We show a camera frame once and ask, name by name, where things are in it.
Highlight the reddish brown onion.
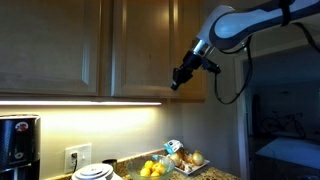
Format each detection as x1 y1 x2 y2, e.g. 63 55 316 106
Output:
181 148 194 165

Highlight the wide wooden cupboard door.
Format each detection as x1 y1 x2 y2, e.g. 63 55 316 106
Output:
0 0 102 96

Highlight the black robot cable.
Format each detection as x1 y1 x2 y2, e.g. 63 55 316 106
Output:
213 22 320 106

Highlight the narrow wooden cupboard door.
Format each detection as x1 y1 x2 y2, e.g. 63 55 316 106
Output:
172 0 208 103

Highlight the black strap on arm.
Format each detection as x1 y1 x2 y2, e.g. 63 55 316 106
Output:
279 0 294 27

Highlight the white door frame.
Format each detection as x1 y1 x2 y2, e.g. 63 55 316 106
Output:
233 46 253 180

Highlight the large yellow onion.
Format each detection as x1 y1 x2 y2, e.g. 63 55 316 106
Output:
191 150 205 167

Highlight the black cup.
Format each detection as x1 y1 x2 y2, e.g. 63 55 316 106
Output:
101 158 119 173

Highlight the white plate stack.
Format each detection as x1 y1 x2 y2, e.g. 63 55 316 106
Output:
70 162 123 180

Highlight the wooden cabinet door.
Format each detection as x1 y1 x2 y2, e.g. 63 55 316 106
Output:
111 0 176 99

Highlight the pale yellow onion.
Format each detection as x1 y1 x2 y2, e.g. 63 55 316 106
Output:
169 152 184 168

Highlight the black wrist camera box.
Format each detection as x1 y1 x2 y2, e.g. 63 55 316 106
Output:
200 57 222 75

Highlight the bicycle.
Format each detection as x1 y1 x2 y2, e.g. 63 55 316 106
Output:
259 110 308 140

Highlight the black power plug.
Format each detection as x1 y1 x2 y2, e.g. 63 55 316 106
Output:
70 151 79 173

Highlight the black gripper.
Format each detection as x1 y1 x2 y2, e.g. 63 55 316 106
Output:
170 49 206 92

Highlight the white rectangular tray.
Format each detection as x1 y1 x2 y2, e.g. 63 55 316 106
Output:
173 158 211 177

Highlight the under-cabinet light strip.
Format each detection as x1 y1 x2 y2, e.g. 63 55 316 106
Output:
0 99 163 107

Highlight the pale table in back room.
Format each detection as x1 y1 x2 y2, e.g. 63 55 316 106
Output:
255 137 320 170

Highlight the white wall outlet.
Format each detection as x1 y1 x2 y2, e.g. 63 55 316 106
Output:
63 143 93 174

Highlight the clear glass bowl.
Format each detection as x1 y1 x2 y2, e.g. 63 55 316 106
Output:
126 154 176 180

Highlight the black coffee machine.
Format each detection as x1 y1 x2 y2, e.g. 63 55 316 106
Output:
0 113 42 180

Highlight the blue white food package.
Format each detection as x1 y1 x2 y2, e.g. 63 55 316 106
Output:
162 139 184 155

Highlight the wooden cupboard frame with shelves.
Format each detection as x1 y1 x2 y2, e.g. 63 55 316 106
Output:
0 0 208 104

